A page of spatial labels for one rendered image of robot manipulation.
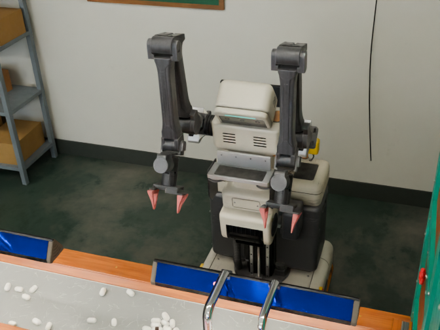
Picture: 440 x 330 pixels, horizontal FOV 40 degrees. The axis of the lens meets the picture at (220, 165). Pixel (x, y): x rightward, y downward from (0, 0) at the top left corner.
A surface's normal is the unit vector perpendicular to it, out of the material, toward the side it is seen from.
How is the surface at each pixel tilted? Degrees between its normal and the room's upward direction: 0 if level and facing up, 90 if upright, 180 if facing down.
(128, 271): 0
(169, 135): 90
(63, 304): 0
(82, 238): 0
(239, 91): 42
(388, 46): 90
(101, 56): 90
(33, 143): 90
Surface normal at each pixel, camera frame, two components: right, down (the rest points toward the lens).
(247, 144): -0.31, 0.62
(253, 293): -0.29, -0.02
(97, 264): -0.04, -0.85
